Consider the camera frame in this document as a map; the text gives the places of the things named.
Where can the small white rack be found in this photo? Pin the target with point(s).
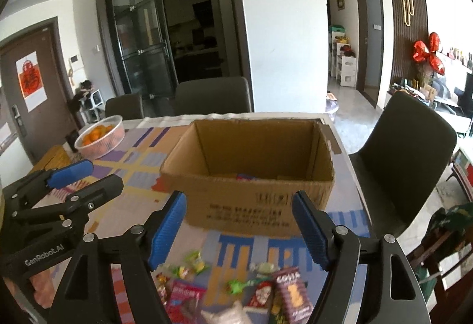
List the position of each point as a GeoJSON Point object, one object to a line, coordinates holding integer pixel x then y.
{"type": "Point", "coordinates": [94, 102]}

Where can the green cloth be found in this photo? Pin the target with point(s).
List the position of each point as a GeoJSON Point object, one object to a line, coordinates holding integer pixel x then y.
{"type": "Point", "coordinates": [452, 218]}

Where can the wooden chair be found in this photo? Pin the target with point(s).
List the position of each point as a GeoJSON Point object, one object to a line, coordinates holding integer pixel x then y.
{"type": "Point", "coordinates": [439, 257]}

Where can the clear plastic bowl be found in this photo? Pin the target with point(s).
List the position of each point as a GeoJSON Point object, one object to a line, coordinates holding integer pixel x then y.
{"type": "Point", "coordinates": [107, 144]}

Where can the green box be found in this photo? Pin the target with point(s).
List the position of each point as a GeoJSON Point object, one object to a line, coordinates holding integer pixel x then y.
{"type": "Point", "coordinates": [335, 32]}

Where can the black television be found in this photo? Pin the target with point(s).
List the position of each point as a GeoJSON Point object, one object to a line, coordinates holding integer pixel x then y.
{"type": "Point", "coordinates": [469, 91]}

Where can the white snack packet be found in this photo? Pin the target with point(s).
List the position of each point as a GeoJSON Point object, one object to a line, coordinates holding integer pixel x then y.
{"type": "Point", "coordinates": [225, 314]}

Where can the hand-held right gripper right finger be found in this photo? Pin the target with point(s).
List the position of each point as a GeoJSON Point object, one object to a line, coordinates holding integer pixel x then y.
{"type": "Point", "coordinates": [310, 231]}

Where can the white hallway shelf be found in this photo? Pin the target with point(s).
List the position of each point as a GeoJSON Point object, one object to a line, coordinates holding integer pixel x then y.
{"type": "Point", "coordinates": [346, 69]}

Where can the gold wall ornament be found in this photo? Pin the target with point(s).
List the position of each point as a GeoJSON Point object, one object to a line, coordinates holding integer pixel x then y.
{"type": "Point", "coordinates": [408, 6]}

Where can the red candy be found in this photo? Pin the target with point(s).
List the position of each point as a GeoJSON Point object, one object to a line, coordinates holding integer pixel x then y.
{"type": "Point", "coordinates": [162, 283]}

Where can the grey interior door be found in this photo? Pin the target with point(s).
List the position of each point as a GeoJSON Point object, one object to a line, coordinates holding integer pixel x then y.
{"type": "Point", "coordinates": [371, 43]}

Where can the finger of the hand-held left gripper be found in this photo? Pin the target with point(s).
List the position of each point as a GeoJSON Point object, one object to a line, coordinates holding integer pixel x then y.
{"type": "Point", "coordinates": [70, 172]}
{"type": "Point", "coordinates": [103, 187]}

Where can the purple bin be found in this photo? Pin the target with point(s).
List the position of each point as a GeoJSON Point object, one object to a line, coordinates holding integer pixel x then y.
{"type": "Point", "coordinates": [331, 108]}

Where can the yellow-green candy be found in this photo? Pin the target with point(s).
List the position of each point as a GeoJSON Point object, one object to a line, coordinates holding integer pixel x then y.
{"type": "Point", "coordinates": [196, 265]}

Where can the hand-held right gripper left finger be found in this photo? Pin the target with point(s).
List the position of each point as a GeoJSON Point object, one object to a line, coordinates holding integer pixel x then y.
{"type": "Point", "coordinates": [168, 231]}

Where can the colourful printed box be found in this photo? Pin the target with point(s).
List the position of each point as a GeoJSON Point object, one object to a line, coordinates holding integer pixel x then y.
{"type": "Point", "coordinates": [465, 170]}

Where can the maroon biscuit packet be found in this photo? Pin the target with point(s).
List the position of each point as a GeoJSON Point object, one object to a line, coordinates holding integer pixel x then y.
{"type": "Point", "coordinates": [293, 292]}

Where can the pile of household clutter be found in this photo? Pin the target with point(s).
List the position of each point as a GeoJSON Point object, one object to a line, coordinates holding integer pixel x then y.
{"type": "Point", "coordinates": [425, 89]}

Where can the colourful patterned tablecloth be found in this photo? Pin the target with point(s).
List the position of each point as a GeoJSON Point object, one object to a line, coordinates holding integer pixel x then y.
{"type": "Point", "coordinates": [125, 215]}

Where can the dark curved-back dining chair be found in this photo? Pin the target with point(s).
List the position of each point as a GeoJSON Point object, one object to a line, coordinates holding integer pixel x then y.
{"type": "Point", "coordinates": [402, 161]}

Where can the dark glass sliding door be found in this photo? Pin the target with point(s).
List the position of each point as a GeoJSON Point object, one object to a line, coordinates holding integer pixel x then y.
{"type": "Point", "coordinates": [140, 32]}

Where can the wide dark dining chair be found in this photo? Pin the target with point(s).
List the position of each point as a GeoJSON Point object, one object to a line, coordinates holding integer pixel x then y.
{"type": "Point", "coordinates": [212, 96]}

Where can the red paper door poster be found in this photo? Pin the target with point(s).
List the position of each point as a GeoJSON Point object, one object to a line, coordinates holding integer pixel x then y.
{"type": "Point", "coordinates": [32, 82]}

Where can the black bag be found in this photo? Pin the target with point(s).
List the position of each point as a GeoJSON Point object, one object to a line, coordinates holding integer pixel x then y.
{"type": "Point", "coordinates": [81, 95]}

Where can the small dark dining chair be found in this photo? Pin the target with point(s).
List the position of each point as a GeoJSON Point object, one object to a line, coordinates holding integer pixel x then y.
{"type": "Point", "coordinates": [123, 108]}

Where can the blue red snack packet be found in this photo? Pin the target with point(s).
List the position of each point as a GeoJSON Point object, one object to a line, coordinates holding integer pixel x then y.
{"type": "Point", "coordinates": [248, 177]}

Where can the brown entrance door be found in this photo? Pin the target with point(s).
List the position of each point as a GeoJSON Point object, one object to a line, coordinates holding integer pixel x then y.
{"type": "Point", "coordinates": [51, 124]}

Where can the framed wall picture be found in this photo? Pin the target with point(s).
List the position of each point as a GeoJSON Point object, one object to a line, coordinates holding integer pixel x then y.
{"type": "Point", "coordinates": [340, 1]}

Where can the wall intercom panel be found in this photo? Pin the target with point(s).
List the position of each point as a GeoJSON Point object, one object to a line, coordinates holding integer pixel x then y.
{"type": "Point", "coordinates": [74, 59]}

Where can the wooden stool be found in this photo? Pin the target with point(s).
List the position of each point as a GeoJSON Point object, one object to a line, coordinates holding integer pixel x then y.
{"type": "Point", "coordinates": [51, 159]}

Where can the pile of oranges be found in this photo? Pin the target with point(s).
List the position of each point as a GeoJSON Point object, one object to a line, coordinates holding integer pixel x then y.
{"type": "Point", "coordinates": [96, 133]}

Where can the pale candy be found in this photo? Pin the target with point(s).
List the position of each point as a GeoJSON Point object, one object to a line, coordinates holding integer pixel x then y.
{"type": "Point", "coordinates": [265, 269]}

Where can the brown cardboard box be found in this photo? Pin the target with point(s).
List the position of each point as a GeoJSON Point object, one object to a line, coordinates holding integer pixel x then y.
{"type": "Point", "coordinates": [229, 198]}

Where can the red foil balloons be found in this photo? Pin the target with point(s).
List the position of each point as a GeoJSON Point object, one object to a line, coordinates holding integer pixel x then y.
{"type": "Point", "coordinates": [428, 52]}

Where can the bright green candy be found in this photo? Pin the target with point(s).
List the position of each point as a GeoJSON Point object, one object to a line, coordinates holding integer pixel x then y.
{"type": "Point", "coordinates": [236, 287]}

